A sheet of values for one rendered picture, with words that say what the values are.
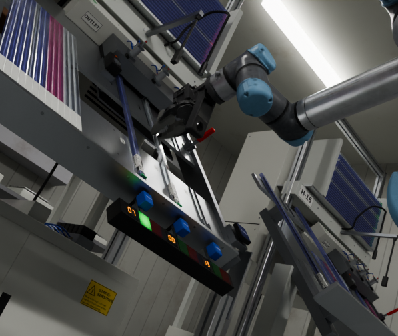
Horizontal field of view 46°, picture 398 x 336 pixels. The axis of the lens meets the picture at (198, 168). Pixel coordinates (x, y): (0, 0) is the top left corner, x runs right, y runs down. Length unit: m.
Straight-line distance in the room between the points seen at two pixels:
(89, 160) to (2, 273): 0.39
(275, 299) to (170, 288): 4.09
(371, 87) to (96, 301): 0.82
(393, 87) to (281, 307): 0.68
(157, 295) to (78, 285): 4.12
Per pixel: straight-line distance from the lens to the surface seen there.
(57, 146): 0.85
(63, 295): 1.21
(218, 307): 1.11
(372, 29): 3.76
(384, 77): 0.99
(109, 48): 1.41
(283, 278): 1.38
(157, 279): 5.30
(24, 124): 0.83
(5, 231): 1.13
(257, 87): 1.02
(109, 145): 0.96
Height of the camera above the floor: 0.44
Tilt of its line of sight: 23 degrees up
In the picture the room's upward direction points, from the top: 24 degrees clockwise
